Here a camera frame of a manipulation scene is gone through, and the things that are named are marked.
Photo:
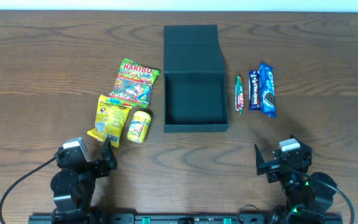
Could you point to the yellow Mentos bottle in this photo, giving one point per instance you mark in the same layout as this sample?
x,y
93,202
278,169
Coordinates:
x,y
139,126

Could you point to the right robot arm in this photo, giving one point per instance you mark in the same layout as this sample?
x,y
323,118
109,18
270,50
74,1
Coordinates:
x,y
307,198

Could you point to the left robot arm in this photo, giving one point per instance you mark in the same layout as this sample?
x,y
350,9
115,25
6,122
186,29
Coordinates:
x,y
73,187

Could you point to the yellow Hacks candy bag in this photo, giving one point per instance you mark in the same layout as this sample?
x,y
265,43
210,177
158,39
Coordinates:
x,y
109,121

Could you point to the red green KitKat bar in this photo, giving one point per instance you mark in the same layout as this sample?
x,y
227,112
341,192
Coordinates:
x,y
239,94

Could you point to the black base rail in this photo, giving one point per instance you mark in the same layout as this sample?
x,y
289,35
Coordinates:
x,y
128,218

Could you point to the purple Dairy Milk bar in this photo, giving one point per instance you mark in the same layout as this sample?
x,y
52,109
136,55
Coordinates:
x,y
254,100

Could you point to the dark green open box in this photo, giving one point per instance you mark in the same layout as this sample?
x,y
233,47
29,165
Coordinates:
x,y
194,80

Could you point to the blue Oreo cookie pack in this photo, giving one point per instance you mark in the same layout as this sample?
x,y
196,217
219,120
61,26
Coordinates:
x,y
267,90

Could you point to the Haribo gummy candy bag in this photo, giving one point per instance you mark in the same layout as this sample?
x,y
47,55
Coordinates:
x,y
133,85

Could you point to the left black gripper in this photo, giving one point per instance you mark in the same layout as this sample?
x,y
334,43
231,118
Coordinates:
x,y
95,166

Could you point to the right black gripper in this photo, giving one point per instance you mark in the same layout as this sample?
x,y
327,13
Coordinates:
x,y
274,167

